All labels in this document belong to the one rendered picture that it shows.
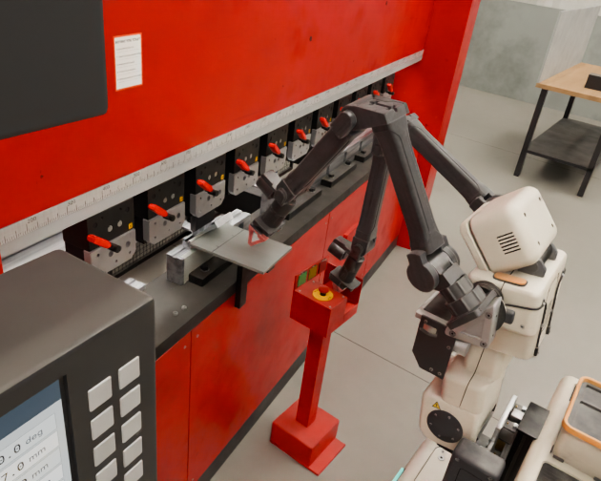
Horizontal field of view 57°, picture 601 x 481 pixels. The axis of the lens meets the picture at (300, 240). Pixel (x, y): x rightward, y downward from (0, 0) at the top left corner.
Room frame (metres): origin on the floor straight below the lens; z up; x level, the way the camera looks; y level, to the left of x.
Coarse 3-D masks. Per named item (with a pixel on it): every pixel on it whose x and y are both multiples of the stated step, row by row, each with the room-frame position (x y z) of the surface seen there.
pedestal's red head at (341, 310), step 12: (312, 264) 1.68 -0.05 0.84; (324, 276) 1.76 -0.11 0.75; (300, 288) 1.61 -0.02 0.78; (312, 288) 1.62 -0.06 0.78; (360, 288) 1.68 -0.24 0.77; (300, 300) 1.58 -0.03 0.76; (312, 300) 1.55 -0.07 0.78; (336, 300) 1.57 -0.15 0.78; (348, 300) 1.69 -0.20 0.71; (300, 312) 1.57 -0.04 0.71; (312, 312) 1.55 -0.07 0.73; (324, 312) 1.52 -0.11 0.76; (336, 312) 1.54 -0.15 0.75; (348, 312) 1.62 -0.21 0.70; (312, 324) 1.54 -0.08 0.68; (324, 324) 1.52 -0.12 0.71; (336, 324) 1.56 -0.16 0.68; (324, 336) 1.51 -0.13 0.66
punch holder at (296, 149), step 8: (312, 112) 2.11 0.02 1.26; (296, 120) 1.99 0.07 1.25; (304, 120) 2.06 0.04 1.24; (288, 128) 1.99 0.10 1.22; (296, 128) 1.99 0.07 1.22; (304, 128) 2.06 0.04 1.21; (288, 136) 1.99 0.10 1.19; (296, 136) 2.00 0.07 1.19; (288, 144) 1.99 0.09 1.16; (296, 144) 2.00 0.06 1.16; (304, 144) 2.07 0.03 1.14; (288, 152) 1.99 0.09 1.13; (296, 152) 2.01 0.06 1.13; (304, 152) 2.08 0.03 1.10
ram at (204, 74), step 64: (128, 0) 1.21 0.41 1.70; (192, 0) 1.40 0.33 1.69; (256, 0) 1.67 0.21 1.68; (320, 0) 2.06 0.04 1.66; (384, 0) 2.69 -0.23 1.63; (192, 64) 1.41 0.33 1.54; (256, 64) 1.70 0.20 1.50; (320, 64) 2.13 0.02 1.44; (384, 64) 2.85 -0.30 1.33; (64, 128) 1.03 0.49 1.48; (128, 128) 1.19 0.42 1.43; (192, 128) 1.41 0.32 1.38; (0, 192) 0.89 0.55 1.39; (64, 192) 1.02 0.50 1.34; (128, 192) 1.19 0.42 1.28
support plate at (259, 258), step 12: (216, 228) 1.56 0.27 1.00; (228, 228) 1.57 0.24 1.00; (240, 228) 1.58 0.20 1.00; (204, 240) 1.47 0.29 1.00; (216, 240) 1.48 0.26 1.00; (240, 240) 1.50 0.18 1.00; (252, 240) 1.51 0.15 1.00; (216, 252) 1.42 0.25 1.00; (228, 252) 1.43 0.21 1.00; (240, 252) 1.44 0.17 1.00; (252, 252) 1.45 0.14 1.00; (264, 252) 1.45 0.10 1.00; (276, 252) 1.46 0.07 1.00; (288, 252) 1.49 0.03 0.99; (240, 264) 1.38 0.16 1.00; (252, 264) 1.38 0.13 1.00; (264, 264) 1.38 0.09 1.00
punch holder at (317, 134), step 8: (328, 104) 2.25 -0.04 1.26; (320, 112) 2.18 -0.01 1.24; (328, 112) 2.26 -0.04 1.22; (312, 120) 2.17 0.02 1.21; (320, 120) 2.19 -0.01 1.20; (328, 120) 2.27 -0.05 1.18; (312, 128) 2.17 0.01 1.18; (320, 128) 2.20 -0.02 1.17; (312, 136) 2.17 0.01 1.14; (320, 136) 2.20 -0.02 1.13; (312, 144) 2.17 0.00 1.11
